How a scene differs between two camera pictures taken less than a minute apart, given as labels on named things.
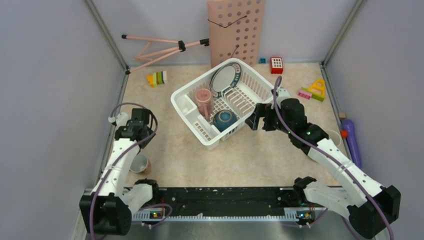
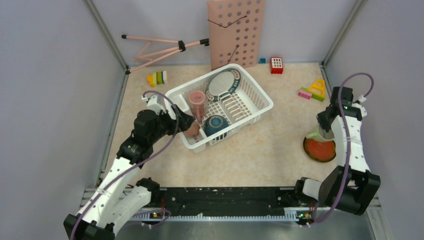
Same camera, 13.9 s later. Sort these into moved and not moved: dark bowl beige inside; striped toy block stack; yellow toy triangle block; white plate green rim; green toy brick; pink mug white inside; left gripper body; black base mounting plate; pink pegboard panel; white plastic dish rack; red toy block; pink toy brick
Moved: pink mug white inside; dark bowl beige inside; white plastic dish rack; white plate green rim; left gripper body
Not moved: pink pegboard panel; green toy brick; pink toy brick; red toy block; black base mounting plate; striped toy block stack; yellow toy triangle block
